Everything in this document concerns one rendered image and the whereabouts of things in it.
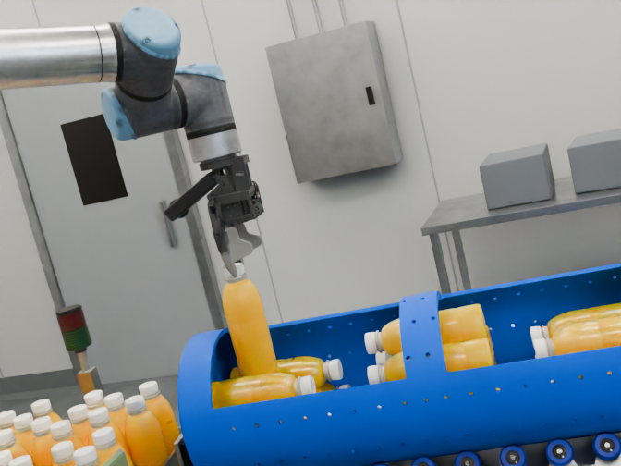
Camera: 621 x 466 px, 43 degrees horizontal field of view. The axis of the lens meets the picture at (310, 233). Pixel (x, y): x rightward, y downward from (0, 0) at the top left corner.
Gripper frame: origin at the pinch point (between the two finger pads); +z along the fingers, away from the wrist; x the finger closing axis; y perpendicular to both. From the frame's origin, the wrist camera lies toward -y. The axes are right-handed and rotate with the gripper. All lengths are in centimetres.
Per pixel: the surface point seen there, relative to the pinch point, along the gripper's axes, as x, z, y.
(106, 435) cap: -11.3, 23.9, -27.5
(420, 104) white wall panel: 327, -9, 21
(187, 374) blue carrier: -10.9, 15.1, -9.5
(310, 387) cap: -7.8, 21.9, 10.9
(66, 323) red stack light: 32, 12, -55
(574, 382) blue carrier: -15, 25, 54
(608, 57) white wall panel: 315, -12, 122
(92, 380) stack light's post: 33, 28, -53
